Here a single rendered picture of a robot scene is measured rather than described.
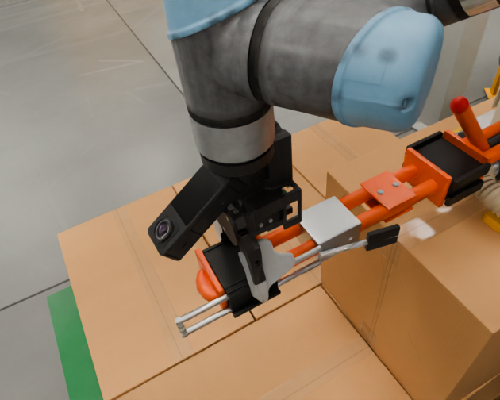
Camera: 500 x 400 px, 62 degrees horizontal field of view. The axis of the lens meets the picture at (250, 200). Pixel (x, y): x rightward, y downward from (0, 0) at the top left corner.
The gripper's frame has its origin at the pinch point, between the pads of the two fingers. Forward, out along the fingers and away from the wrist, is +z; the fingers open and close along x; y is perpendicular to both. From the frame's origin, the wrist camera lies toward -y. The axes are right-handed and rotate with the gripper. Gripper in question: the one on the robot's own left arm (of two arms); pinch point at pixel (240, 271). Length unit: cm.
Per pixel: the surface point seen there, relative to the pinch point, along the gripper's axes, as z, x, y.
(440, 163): -1.4, 0.1, 33.7
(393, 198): -1.1, -1.4, 23.5
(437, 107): 93, 98, 160
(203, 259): -2.2, 2.6, -3.6
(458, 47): 58, 96, 161
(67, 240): 53, 74, -30
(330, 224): -1.3, -0.6, 13.5
